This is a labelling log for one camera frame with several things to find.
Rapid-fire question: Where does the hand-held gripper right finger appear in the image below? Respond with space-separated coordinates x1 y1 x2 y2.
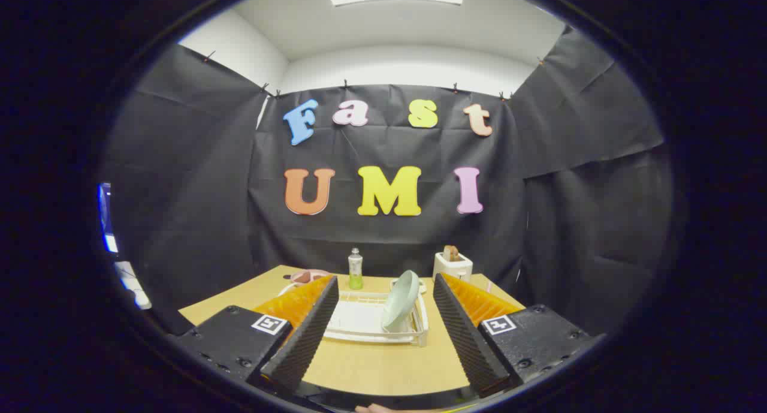
433 273 606 399

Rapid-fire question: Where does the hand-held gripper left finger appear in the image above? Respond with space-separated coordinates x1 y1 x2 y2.
174 274 340 396

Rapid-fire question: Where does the white wire dish rack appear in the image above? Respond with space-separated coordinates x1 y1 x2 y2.
277 280 430 348

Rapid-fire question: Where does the pale green plate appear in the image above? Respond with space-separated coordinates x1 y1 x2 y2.
382 270 421 333

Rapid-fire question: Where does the pink dish with brown food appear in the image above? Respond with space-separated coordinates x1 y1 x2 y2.
290 269 331 285

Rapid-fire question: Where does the white divided snack tray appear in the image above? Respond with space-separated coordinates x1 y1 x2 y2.
389 278 427 295

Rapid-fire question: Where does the white toaster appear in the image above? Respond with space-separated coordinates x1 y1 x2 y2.
433 251 474 283

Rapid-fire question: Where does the clear bottle with green liquid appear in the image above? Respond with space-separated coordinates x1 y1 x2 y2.
348 248 364 291

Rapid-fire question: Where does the black backdrop cloth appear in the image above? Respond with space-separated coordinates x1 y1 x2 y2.
99 26 675 342

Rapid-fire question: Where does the white printed board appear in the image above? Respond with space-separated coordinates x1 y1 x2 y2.
114 261 152 310

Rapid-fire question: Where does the blue lit screen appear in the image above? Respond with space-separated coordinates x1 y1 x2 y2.
98 183 119 255

